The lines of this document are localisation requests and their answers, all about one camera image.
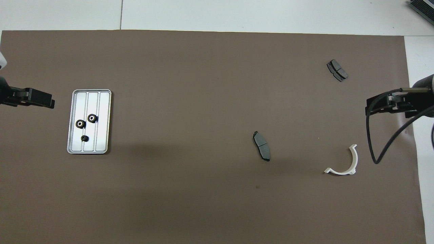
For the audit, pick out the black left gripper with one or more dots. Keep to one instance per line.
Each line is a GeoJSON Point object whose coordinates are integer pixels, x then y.
{"type": "Point", "coordinates": [8, 95]}

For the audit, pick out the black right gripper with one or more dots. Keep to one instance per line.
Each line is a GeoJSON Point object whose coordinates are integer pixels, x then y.
{"type": "Point", "coordinates": [422, 98]}

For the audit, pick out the large black bearing gear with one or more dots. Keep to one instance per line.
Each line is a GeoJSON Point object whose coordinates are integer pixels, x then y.
{"type": "Point", "coordinates": [92, 118]}
{"type": "Point", "coordinates": [80, 124]}

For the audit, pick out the small black bearing gear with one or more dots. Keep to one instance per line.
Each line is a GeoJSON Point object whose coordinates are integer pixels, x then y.
{"type": "Point", "coordinates": [84, 138]}

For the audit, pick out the silver metal tray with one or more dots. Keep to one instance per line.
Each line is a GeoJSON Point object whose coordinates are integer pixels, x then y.
{"type": "Point", "coordinates": [101, 135]}

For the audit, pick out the short grey brake pad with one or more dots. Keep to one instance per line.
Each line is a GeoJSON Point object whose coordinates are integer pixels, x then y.
{"type": "Point", "coordinates": [337, 70]}

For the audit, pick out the dark grey ribbed device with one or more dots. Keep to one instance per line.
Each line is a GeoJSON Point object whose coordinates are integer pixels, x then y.
{"type": "Point", "coordinates": [423, 8]}

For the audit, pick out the long grey brake pad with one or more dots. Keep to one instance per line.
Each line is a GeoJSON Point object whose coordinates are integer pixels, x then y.
{"type": "Point", "coordinates": [261, 144]}

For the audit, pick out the brown table mat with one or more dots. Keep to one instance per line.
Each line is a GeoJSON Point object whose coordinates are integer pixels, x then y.
{"type": "Point", "coordinates": [203, 67]}

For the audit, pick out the white curved plastic bracket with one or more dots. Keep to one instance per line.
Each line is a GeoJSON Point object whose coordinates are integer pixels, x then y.
{"type": "Point", "coordinates": [354, 161]}

